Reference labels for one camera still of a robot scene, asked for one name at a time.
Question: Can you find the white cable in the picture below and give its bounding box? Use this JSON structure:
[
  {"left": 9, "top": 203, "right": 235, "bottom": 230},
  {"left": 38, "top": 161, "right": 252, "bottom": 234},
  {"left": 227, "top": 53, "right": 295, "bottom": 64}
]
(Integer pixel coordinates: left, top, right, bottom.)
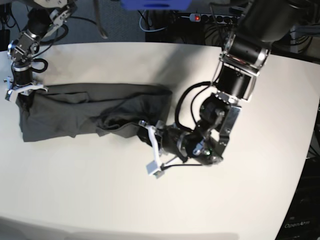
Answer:
[{"left": 139, "top": 9, "right": 191, "bottom": 33}]

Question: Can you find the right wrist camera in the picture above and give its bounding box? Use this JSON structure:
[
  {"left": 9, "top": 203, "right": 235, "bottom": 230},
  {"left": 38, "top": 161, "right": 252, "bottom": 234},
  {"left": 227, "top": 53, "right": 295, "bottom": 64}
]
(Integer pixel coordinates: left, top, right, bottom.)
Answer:
[{"left": 5, "top": 89, "right": 19, "bottom": 104}]

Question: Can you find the black OpenArm base box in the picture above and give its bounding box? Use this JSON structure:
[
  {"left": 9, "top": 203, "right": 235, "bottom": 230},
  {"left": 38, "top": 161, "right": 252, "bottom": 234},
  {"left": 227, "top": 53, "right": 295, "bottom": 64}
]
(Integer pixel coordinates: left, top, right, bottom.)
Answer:
[{"left": 276, "top": 157, "right": 320, "bottom": 240}]

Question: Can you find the white power strip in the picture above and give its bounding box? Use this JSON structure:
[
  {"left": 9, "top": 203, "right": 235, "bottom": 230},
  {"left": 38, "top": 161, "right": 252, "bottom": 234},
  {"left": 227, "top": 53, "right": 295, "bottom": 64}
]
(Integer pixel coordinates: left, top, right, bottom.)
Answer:
[{"left": 186, "top": 13, "right": 240, "bottom": 25}]

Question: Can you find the grey T-shirt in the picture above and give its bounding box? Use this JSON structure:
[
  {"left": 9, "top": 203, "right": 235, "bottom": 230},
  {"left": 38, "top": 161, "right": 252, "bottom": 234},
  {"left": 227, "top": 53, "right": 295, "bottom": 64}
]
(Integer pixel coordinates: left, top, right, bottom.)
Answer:
[{"left": 16, "top": 83, "right": 173, "bottom": 142}]

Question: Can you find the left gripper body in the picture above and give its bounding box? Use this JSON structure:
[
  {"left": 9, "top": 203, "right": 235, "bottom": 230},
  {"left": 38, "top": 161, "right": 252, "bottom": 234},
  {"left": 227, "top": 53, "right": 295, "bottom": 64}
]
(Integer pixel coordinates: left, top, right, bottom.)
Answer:
[{"left": 138, "top": 120, "right": 187, "bottom": 164}]

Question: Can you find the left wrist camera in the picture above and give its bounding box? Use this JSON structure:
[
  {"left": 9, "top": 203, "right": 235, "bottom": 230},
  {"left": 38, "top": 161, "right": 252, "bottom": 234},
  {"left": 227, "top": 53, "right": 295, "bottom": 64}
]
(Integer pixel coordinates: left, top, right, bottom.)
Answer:
[{"left": 146, "top": 161, "right": 165, "bottom": 179}]

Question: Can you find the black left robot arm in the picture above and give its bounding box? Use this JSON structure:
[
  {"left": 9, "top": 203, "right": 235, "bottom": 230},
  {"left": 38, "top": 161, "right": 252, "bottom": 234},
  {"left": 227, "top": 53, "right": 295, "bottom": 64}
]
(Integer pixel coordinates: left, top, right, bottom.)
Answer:
[{"left": 138, "top": 0, "right": 317, "bottom": 170}]

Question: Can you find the blue plastic box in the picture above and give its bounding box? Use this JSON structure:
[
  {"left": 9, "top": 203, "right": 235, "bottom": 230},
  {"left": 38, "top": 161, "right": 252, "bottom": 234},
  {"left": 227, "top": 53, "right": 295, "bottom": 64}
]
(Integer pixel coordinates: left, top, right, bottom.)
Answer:
[{"left": 120, "top": 0, "right": 192, "bottom": 11}]

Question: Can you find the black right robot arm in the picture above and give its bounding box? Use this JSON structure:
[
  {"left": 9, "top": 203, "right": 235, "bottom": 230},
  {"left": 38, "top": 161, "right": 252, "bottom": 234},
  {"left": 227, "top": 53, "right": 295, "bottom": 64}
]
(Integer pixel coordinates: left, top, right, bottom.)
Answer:
[{"left": 5, "top": 0, "right": 77, "bottom": 103}]

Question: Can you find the black cable on floor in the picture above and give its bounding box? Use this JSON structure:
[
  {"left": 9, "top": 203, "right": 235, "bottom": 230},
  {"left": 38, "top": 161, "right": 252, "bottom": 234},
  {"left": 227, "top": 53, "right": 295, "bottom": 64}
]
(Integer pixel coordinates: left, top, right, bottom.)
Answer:
[{"left": 0, "top": 0, "right": 16, "bottom": 50}]

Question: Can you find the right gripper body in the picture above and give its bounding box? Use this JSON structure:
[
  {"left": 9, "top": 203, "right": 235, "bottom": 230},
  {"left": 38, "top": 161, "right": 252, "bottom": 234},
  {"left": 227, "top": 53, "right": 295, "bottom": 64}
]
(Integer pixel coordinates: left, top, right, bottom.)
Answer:
[{"left": 5, "top": 66, "right": 48, "bottom": 96}]

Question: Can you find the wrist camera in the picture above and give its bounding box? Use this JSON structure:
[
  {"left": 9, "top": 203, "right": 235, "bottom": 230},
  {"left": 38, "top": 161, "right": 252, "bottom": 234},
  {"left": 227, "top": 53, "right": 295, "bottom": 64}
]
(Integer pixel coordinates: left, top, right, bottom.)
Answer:
[
  {"left": 146, "top": 161, "right": 165, "bottom": 179},
  {"left": 5, "top": 89, "right": 19, "bottom": 104}
]

